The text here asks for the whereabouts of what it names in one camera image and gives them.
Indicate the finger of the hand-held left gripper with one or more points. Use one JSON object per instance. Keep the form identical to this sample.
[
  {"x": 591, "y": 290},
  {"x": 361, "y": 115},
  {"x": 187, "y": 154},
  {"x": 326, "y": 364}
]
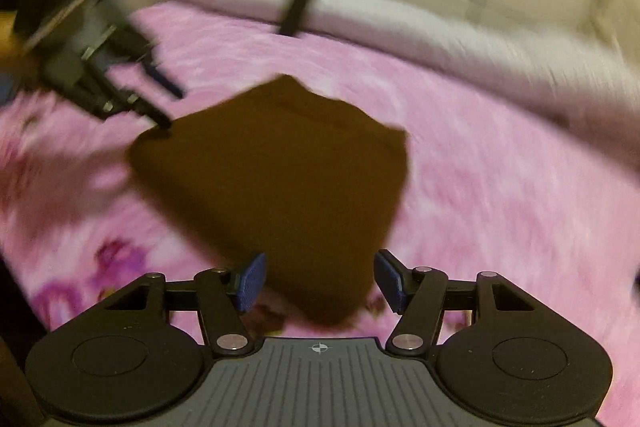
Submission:
[
  {"x": 145, "y": 109},
  {"x": 160, "y": 77}
]

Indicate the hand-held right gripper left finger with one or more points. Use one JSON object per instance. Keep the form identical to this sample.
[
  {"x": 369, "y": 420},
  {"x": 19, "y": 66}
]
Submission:
[{"x": 252, "y": 281}]

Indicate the pink floral bed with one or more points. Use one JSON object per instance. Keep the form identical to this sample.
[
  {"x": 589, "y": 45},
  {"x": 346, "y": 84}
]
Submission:
[{"x": 500, "y": 207}]

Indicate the black phone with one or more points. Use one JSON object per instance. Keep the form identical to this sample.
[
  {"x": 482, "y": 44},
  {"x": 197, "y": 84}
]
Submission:
[{"x": 296, "y": 14}]

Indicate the white rolled quilt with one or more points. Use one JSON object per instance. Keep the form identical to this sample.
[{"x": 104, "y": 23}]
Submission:
[{"x": 400, "y": 22}]

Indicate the brown garment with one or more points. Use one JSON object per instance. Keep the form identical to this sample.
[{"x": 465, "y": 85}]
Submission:
[{"x": 275, "y": 172}]

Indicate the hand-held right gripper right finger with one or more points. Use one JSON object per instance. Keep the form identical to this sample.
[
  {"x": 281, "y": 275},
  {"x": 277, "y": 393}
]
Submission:
[{"x": 390, "y": 279}]

